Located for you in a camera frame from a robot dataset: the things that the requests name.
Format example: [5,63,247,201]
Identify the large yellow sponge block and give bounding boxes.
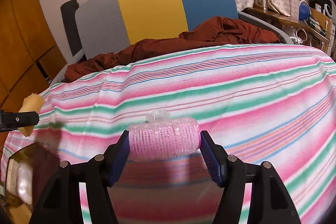
[19,93,45,137]

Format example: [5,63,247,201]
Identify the pink hair roller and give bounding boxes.
[127,110,201,161]

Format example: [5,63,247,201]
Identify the golden metal tray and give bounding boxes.
[5,142,60,223]

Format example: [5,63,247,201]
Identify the wooden wardrobe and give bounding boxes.
[0,0,68,140]

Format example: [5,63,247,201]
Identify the striped pink green bed sheet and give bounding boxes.
[1,44,335,223]

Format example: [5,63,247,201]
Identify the rust red blanket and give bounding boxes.
[64,16,280,83]

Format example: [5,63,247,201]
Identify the grey yellow blue headboard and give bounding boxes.
[75,0,238,59]

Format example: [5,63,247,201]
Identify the wooden bedside desk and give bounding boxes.
[243,7,330,46]

